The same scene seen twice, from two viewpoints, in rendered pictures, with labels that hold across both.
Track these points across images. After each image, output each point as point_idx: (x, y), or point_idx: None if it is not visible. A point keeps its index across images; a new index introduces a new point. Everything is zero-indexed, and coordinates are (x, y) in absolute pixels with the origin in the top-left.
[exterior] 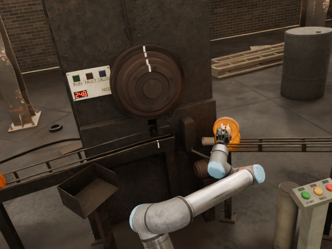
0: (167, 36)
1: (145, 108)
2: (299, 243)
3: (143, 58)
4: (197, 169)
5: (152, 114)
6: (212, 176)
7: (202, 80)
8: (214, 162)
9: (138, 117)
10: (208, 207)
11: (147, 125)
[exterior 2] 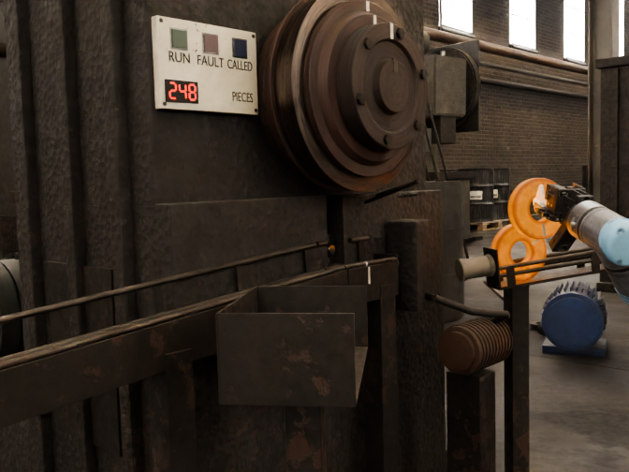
0: None
1: (376, 137)
2: None
3: (365, 12)
4: (468, 340)
5: (368, 174)
6: (619, 258)
7: None
8: (618, 219)
9: (336, 177)
10: None
11: (325, 228)
